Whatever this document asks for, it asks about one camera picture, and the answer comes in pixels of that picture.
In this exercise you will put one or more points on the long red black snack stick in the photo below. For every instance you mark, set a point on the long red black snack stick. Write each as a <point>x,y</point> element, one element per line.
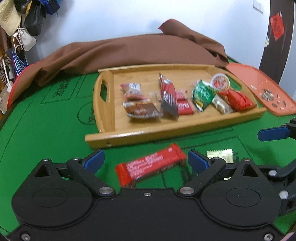
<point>168,94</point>

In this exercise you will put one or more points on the small red Biscoff packet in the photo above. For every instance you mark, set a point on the small red Biscoff packet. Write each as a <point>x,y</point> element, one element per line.
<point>181,95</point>

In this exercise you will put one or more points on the beige hat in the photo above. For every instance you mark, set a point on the beige hat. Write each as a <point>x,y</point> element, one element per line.
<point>10,18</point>

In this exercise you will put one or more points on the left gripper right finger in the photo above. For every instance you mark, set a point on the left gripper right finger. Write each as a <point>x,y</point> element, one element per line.
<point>208,171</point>

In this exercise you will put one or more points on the orange plastic tray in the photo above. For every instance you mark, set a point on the orange plastic tray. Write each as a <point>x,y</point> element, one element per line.
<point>253,76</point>

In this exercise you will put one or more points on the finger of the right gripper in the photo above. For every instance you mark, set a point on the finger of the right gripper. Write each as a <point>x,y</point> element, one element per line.
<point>278,172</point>
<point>278,133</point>

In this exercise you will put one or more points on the blue hanging bag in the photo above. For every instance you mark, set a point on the blue hanging bag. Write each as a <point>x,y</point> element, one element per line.
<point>50,6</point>

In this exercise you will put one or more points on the green pea snack packet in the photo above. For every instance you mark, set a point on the green pea snack packet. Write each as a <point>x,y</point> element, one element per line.
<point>203,94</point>

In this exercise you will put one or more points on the white small handbag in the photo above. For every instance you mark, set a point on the white small handbag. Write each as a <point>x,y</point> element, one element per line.
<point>25,39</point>

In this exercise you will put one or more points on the pink white candy packet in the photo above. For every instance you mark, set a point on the pink white candy packet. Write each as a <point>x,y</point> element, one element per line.
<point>132,91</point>

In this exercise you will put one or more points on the gold foil snack packet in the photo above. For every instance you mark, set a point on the gold foil snack packet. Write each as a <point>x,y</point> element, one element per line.
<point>226,154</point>

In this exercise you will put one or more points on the brown cloth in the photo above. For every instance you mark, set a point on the brown cloth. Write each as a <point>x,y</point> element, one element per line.
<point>175,44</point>

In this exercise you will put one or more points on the red paper door decoration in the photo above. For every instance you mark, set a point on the red paper door decoration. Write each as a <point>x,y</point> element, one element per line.
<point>277,25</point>

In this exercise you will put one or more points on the red chocolate wafer bar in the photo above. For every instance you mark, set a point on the red chocolate wafer bar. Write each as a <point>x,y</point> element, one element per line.
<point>132,172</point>

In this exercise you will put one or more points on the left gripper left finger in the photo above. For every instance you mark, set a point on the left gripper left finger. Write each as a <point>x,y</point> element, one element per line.
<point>83,172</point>

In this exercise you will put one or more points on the jelly cup with red lid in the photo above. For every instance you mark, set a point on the jelly cup with red lid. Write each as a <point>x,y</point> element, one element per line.
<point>220,81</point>

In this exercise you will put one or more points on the red foil snack pouch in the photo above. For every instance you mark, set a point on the red foil snack pouch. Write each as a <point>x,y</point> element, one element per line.
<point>237,100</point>

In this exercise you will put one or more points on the sunflower seed shell pile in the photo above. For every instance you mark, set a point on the sunflower seed shell pile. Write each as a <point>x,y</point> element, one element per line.
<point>268,97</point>

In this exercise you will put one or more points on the dark door frame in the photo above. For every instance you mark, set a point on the dark door frame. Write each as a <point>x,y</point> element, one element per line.
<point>278,39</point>

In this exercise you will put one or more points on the wooden serving tray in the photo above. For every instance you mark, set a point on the wooden serving tray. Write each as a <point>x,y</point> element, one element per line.
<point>116,128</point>

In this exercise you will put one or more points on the beige patterned snack packet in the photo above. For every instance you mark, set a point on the beige patterned snack packet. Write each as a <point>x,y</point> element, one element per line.
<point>221,105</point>

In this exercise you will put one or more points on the brown cake packet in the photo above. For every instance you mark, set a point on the brown cake packet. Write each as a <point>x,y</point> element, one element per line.
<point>141,109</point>

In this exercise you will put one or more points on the black hanging bag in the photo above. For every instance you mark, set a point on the black hanging bag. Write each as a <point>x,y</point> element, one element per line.
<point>32,15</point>

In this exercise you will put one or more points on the red Biscoff packet on tray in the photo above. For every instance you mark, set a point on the red Biscoff packet on tray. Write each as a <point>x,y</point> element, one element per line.
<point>185,108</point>

